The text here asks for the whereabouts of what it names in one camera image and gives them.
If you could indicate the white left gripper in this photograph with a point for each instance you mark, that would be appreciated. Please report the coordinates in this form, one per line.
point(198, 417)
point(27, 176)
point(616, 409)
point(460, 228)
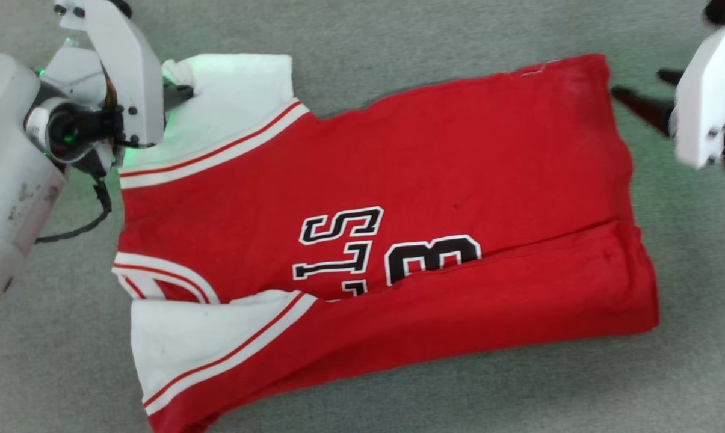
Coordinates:
point(133, 78)

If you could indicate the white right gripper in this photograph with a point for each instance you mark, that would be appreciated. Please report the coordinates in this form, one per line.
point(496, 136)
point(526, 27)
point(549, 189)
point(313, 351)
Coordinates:
point(708, 102)

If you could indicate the red basketball jersey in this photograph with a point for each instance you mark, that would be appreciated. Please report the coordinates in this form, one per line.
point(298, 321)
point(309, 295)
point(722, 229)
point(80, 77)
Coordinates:
point(434, 180)

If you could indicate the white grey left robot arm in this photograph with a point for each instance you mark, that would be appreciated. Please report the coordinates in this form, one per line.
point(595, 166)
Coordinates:
point(7, 180)

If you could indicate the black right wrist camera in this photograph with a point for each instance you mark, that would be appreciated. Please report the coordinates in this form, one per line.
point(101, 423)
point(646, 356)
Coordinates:
point(723, 9)

